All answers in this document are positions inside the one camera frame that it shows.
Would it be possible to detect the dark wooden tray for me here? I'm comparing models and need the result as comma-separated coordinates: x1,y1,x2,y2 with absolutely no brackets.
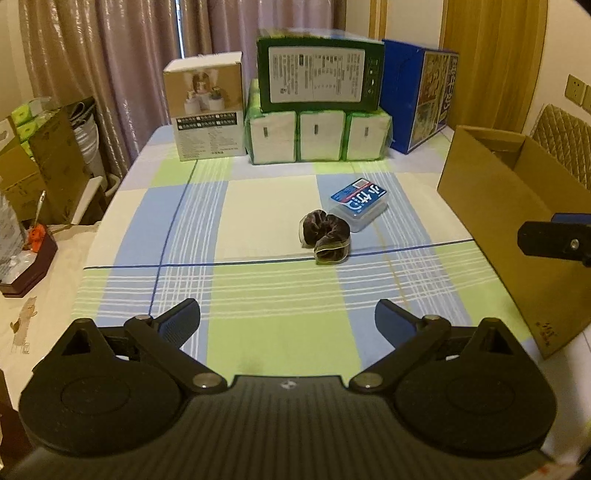
1,224,58,298

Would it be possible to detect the green wrapped tissue pack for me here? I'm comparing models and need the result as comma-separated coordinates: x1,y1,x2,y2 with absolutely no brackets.
245,79,393,165

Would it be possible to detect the large brown cardboard box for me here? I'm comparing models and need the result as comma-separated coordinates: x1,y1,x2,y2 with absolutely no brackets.
438,126,590,358

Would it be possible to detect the dark brown scrunchie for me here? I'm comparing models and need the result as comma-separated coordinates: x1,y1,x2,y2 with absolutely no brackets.
298,209,351,265

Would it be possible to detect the clear box with blue label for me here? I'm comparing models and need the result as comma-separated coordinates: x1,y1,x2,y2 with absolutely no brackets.
329,178,389,233

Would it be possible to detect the white beige product box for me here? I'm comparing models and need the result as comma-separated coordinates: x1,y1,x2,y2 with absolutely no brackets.
163,52,245,161

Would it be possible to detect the brown cardboard boxes stack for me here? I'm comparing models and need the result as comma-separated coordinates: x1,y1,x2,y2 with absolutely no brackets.
1,104,91,224

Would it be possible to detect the blue milk carton box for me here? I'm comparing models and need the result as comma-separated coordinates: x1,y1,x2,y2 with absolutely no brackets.
380,40,459,154

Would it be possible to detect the wooden door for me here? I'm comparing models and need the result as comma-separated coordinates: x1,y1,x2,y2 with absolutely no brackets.
440,0,548,132

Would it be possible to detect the plaid bed sheet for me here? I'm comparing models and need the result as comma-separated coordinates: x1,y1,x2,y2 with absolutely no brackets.
72,127,539,378

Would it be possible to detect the white plastic bag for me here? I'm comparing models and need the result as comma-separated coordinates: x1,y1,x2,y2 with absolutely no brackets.
0,194,25,279

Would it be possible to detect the beige curtain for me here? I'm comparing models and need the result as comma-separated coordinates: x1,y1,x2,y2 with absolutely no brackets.
18,1,346,177

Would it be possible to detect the green box with white label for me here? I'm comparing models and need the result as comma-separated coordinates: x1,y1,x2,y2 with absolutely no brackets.
256,28,386,112

